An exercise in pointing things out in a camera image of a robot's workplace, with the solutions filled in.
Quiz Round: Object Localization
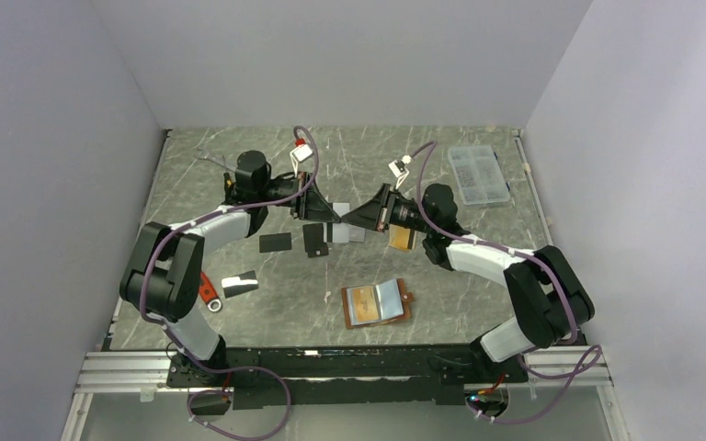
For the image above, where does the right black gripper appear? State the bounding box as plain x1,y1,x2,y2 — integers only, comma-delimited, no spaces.
340,185,435,235

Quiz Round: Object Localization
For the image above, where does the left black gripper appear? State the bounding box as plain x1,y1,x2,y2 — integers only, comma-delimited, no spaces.
258,172,341,224

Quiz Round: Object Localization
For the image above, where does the silver striped credit card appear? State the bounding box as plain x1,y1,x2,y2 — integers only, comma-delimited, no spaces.
324,202,366,243

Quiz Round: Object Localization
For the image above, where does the orange credit card stack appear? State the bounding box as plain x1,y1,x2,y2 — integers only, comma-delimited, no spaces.
388,224,416,252

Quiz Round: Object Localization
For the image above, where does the black card with chip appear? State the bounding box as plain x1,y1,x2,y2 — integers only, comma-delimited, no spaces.
302,223,329,258

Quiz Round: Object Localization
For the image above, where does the brown leather card holder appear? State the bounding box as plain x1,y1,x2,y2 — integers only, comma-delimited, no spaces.
341,278,415,330

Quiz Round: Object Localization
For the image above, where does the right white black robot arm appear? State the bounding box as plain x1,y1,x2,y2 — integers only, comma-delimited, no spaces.
342,184,595,381

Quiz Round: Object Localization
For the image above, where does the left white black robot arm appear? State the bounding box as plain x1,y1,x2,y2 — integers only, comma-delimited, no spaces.
119,150,340,386

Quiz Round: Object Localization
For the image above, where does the black silver credit card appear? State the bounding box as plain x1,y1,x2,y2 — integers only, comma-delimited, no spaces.
221,270,259,299

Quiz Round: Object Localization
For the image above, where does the yellow black screwdriver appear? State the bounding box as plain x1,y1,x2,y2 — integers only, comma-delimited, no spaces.
223,173,233,191

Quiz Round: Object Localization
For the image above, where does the clear plastic organizer box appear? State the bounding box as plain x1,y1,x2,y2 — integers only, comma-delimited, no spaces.
448,144,510,206

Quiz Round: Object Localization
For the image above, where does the silver open-end wrench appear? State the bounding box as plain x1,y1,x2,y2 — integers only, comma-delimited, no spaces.
196,148,234,172

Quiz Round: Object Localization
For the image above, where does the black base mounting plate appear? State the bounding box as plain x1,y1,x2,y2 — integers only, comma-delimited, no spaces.
166,344,528,410

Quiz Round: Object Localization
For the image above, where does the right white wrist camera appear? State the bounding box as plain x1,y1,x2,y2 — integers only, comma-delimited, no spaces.
388,155,412,179

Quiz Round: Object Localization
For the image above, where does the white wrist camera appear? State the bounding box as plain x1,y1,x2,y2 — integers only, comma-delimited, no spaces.
388,155,412,179
290,138,314,165

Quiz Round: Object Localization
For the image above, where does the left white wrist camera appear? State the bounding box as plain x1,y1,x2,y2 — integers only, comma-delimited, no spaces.
290,138,314,165

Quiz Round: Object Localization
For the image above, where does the red handled adjustable wrench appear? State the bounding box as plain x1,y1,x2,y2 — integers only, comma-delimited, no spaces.
199,272,222,313

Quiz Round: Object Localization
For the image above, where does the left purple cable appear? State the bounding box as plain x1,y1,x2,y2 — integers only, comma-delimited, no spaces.
138,126,321,372

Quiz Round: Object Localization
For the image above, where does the purple cable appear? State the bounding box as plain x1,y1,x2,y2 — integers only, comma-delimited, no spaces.
406,141,603,426
138,126,321,372

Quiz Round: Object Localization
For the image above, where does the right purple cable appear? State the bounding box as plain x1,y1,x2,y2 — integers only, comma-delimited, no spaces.
406,141,603,426

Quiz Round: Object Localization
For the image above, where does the aluminium rail frame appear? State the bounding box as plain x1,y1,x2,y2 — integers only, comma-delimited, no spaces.
62,346,631,440

